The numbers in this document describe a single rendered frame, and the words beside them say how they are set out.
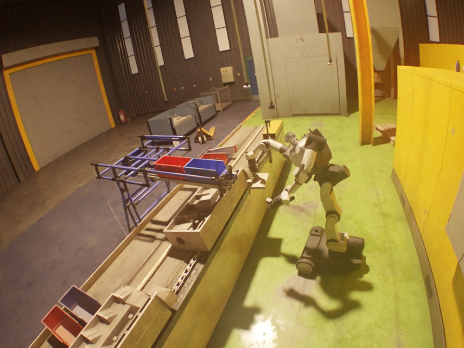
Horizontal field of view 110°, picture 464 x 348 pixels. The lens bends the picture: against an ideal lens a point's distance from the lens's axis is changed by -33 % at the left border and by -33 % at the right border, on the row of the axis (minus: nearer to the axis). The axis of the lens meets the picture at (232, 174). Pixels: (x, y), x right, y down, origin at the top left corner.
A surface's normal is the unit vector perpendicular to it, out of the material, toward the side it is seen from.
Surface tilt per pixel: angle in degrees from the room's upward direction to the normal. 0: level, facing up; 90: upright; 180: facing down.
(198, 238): 90
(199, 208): 84
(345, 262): 0
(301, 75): 90
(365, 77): 90
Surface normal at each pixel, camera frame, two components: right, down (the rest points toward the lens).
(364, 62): -0.34, 0.47
